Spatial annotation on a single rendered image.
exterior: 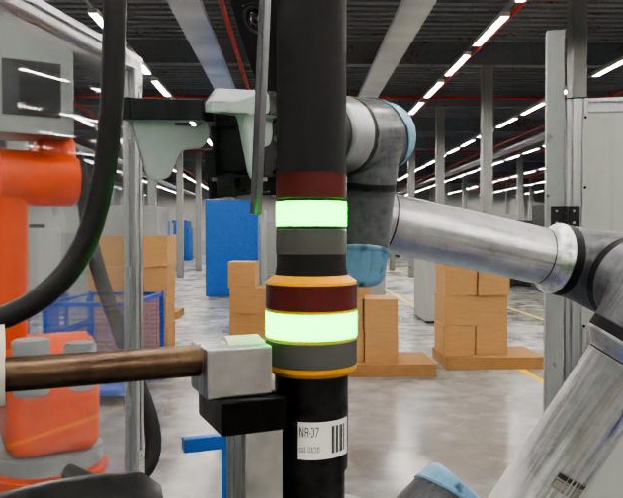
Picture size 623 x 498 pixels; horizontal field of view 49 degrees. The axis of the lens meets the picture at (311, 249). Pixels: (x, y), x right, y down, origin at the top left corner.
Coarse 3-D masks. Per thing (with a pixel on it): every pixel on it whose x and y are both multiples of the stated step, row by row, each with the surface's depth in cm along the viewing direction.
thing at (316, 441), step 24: (288, 384) 31; (312, 384) 31; (336, 384) 31; (288, 408) 31; (312, 408) 31; (336, 408) 31; (288, 432) 31; (312, 432) 31; (336, 432) 31; (288, 456) 31; (312, 456) 31; (336, 456) 31; (288, 480) 31; (312, 480) 31; (336, 480) 31
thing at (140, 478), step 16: (64, 480) 42; (80, 480) 43; (96, 480) 43; (112, 480) 44; (128, 480) 44; (144, 480) 45; (0, 496) 40; (16, 496) 40; (32, 496) 40; (48, 496) 41; (64, 496) 41; (80, 496) 42; (96, 496) 42; (112, 496) 43; (128, 496) 43; (144, 496) 44; (160, 496) 45
